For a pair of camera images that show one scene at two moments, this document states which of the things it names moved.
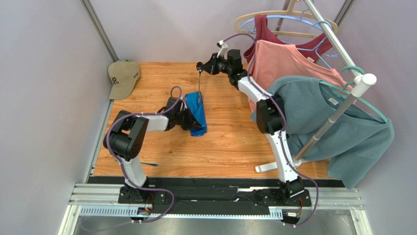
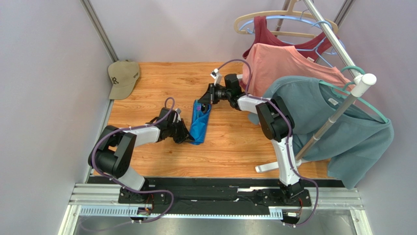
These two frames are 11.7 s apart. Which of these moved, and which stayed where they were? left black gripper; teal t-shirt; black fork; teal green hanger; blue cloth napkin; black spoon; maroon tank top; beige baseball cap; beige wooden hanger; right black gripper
Moved: right black gripper; black spoon; left black gripper; blue cloth napkin; black fork
Stayed: teal t-shirt; teal green hanger; beige wooden hanger; beige baseball cap; maroon tank top
